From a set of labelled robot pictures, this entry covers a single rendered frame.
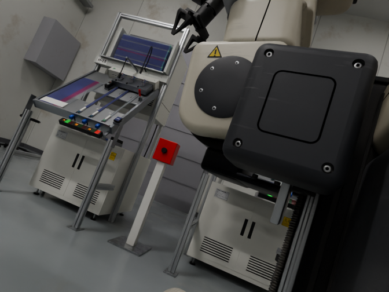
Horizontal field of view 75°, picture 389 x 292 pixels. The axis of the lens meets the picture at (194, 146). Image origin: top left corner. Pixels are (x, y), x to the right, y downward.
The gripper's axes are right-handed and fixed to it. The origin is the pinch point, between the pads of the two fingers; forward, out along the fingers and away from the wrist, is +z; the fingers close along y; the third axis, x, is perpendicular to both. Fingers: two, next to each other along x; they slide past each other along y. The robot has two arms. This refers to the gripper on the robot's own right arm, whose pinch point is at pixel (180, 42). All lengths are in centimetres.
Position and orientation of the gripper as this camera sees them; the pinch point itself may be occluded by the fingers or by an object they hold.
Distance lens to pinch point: 93.8
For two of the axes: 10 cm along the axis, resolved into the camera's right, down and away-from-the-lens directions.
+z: -6.8, 7.3, 0.5
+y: -3.7, -2.9, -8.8
